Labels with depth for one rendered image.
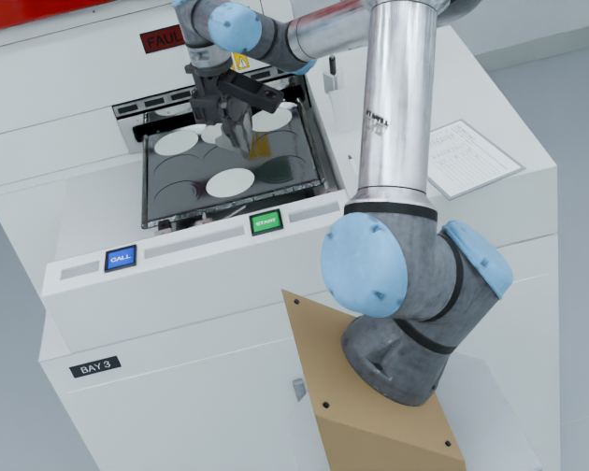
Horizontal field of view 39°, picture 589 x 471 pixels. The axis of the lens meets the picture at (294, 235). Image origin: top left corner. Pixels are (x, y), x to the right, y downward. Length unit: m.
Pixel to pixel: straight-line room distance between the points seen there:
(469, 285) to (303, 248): 0.44
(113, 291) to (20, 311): 1.71
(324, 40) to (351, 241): 0.48
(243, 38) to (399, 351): 0.57
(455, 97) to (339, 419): 0.84
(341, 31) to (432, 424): 0.62
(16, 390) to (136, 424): 1.20
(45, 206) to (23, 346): 0.96
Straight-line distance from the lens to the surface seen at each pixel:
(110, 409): 1.65
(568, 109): 3.49
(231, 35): 1.35
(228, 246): 1.41
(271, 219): 1.43
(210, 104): 1.54
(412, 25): 1.05
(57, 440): 2.61
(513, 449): 1.21
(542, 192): 1.48
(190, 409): 1.65
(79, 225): 1.87
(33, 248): 2.19
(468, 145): 1.52
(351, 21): 1.32
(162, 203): 1.69
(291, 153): 1.72
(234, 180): 1.68
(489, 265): 1.05
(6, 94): 1.97
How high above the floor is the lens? 1.79
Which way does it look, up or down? 37 degrees down
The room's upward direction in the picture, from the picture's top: 14 degrees counter-clockwise
